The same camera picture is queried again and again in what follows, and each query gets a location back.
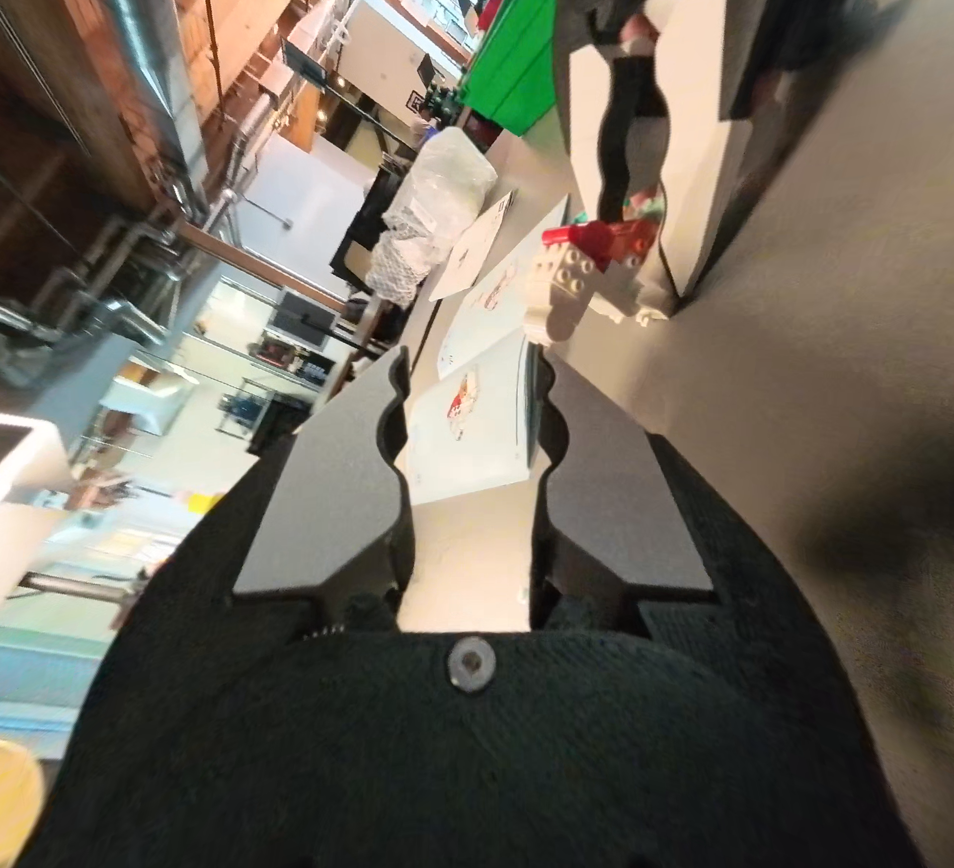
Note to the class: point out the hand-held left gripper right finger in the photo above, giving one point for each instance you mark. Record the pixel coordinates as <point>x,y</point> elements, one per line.
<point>626,518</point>

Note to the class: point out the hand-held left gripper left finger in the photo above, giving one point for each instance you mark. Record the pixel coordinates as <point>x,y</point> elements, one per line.
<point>320,510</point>

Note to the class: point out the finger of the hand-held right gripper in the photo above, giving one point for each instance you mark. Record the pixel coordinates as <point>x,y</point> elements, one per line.
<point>704,137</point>
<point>589,123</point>

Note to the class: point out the person's right hand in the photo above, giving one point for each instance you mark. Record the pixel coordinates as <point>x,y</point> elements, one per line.
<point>641,33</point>

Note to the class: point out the green plastic bin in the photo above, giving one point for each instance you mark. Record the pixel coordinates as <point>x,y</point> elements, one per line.
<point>522,26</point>

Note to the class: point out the clear plastic bag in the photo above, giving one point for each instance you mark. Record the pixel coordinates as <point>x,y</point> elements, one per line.
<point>447,175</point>

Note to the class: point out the pale blue instruction booklet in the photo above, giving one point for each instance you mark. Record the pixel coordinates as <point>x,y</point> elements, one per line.
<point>477,450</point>

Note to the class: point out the white instruction booklet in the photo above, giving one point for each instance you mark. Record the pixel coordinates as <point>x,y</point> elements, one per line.
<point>469,249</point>

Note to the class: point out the grey background monitor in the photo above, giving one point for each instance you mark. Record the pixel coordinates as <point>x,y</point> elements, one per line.
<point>302,320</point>

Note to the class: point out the bubble wrap sheet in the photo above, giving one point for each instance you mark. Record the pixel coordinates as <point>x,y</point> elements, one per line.
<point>402,268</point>

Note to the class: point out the silver air duct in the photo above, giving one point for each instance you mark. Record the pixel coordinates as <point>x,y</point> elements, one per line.
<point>141,26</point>

